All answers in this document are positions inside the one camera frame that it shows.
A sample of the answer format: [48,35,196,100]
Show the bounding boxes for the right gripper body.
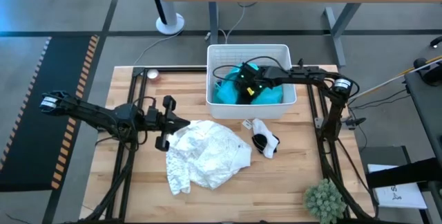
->
[237,62,277,105]

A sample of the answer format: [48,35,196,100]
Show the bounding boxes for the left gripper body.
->
[143,95,177,152]

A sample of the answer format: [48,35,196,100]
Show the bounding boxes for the teal garment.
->
[212,62,284,106]

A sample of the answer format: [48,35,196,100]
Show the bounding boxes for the white lace garment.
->
[165,119,253,196]

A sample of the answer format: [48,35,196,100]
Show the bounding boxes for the white plastic laundry basket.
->
[206,43,298,120]

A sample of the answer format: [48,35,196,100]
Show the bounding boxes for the white and black sock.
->
[251,118,281,160]

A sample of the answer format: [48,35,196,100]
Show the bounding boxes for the pole with white round base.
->
[147,0,186,35]

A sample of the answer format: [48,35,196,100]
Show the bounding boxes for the black floor mat orange stripes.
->
[0,34,101,192]

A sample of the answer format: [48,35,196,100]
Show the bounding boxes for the long thin rod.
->
[347,55,442,102]

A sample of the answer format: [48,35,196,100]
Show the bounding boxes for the green artificial plant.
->
[303,178,347,224]

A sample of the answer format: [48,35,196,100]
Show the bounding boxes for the black side table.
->
[365,70,442,224]

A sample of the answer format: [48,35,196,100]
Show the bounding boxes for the white printed paper sheet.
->
[367,163,428,210]

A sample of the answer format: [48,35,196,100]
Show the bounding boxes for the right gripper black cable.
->
[212,56,287,83]

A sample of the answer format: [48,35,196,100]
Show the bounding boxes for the white floor cable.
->
[133,4,248,66]

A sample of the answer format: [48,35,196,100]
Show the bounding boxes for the black power cable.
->
[348,88,412,111]

